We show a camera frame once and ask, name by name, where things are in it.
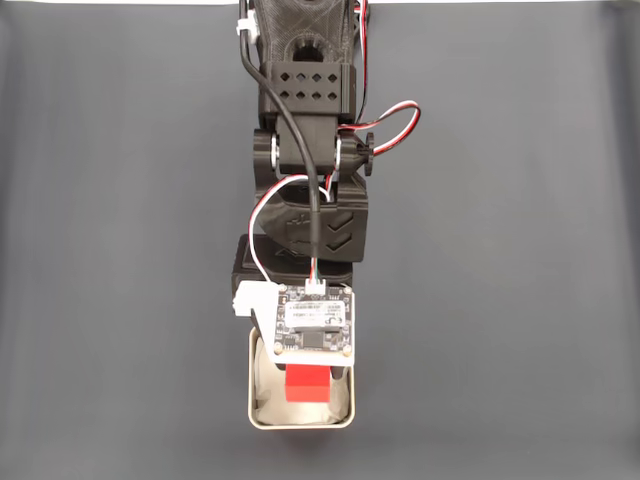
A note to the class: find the red cube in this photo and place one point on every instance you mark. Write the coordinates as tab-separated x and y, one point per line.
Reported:
307	385

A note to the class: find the square beige box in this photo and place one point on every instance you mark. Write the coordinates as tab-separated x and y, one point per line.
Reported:
251	390

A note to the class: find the grey table mat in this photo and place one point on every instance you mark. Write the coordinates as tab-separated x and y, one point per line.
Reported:
125	225

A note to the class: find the camera board on white mount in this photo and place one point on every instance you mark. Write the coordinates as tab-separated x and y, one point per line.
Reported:
315	325

